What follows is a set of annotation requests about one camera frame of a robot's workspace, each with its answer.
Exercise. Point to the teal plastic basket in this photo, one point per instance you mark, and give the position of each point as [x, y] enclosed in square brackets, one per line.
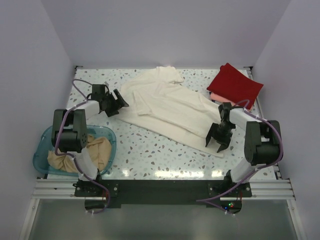
[40, 157]

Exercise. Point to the folded pink t-shirt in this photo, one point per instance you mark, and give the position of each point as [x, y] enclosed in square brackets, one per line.
[247, 104]

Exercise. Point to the aluminium frame rail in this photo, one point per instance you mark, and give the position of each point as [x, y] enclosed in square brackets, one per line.
[52, 189]

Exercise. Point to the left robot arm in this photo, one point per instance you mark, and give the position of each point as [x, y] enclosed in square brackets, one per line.
[69, 134]

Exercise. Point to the folded red t-shirt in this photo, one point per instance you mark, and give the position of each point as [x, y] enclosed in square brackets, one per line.
[234, 86]

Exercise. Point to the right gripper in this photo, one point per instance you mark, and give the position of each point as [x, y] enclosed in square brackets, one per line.
[225, 141]

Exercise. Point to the tan t-shirt in basket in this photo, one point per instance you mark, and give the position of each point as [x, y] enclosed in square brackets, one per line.
[99, 150]

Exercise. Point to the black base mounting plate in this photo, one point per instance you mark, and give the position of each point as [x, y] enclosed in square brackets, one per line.
[116, 193]

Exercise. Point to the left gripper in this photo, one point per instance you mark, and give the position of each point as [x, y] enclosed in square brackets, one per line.
[118, 104]

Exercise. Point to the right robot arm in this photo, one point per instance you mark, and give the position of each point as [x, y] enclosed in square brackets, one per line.
[263, 146]

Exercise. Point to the cream white t-shirt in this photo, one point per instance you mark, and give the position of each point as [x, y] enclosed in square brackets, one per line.
[158, 102]

